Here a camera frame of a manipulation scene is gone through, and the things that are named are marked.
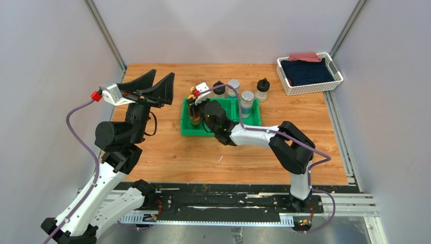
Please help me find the white perforated plastic basket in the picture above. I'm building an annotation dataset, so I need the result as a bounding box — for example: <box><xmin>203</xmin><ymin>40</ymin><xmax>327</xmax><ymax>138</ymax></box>
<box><xmin>276</xmin><ymin>52</ymin><xmax>344</xmax><ymax>96</ymax></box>

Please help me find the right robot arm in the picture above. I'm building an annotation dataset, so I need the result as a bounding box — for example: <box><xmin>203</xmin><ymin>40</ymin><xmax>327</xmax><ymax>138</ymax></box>
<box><xmin>188</xmin><ymin>99</ymin><xmax>315</xmax><ymax>212</ymax></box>

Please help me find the pink folded cloth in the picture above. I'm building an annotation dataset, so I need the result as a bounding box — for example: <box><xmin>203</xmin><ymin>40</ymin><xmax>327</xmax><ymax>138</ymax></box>
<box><xmin>288</xmin><ymin>52</ymin><xmax>322</xmax><ymax>63</ymax></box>

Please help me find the aluminium rail frame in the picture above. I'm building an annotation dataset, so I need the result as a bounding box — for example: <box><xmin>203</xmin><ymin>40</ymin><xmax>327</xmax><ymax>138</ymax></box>
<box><xmin>60</xmin><ymin>188</ymin><xmax>388</xmax><ymax>244</ymax></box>

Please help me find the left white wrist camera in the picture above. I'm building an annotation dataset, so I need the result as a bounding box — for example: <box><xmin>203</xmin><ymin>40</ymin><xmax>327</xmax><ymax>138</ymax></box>
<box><xmin>90</xmin><ymin>83</ymin><xmax>135</xmax><ymax>106</ymax></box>

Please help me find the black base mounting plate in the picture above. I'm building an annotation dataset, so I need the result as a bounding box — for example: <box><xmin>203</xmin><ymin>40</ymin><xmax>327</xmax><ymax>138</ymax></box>
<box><xmin>90</xmin><ymin>181</ymin><xmax>361</xmax><ymax>223</ymax></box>

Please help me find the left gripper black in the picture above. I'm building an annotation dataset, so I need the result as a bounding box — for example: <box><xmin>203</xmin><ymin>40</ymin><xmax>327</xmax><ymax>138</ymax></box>
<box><xmin>116</xmin><ymin>69</ymin><xmax>175</xmax><ymax>143</ymax></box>

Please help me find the green three-compartment plastic bin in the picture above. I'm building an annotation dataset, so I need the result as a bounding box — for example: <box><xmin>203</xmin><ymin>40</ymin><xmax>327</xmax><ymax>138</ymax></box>
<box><xmin>180</xmin><ymin>97</ymin><xmax>262</xmax><ymax>137</ymax></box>

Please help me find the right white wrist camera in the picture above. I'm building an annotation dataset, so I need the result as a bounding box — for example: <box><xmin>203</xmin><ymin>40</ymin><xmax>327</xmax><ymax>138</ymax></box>
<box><xmin>194</xmin><ymin>82</ymin><xmax>211</xmax><ymax>105</ymax></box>

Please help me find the silver-lid jar in bin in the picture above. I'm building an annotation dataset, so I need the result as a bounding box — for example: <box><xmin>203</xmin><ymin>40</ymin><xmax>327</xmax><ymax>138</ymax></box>
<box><xmin>240</xmin><ymin>90</ymin><xmax>255</xmax><ymax>118</ymax></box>

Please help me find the black-spout seasoning jar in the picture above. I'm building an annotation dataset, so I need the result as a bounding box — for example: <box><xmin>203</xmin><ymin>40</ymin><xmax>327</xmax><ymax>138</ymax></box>
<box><xmin>255</xmin><ymin>78</ymin><xmax>270</xmax><ymax>103</ymax></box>
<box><xmin>212</xmin><ymin>81</ymin><xmax>226</xmax><ymax>98</ymax></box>

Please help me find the dark blue folded cloth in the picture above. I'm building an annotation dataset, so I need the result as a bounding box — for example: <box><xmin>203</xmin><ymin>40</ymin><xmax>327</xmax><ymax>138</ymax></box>
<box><xmin>280</xmin><ymin>58</ymin><xmax>334</xmax><ymax>86</ymax></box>

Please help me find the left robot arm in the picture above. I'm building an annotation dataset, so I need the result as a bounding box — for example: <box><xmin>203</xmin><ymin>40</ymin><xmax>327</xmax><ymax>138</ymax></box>
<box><xmin>41</xmin><ymin>69</ymin><xmax>175</xmax><ymax>243</ymax></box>

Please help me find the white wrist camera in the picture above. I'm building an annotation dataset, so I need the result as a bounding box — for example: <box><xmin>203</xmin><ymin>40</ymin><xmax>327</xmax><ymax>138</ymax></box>
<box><xmin>194</xmin><ymin>82</ymin><xmax>211</xmax><ymax>105</ymax></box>
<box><xmin>90</xmin><ymin>83</ymin><xmax>135</xmax><ymax>106</ymax></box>

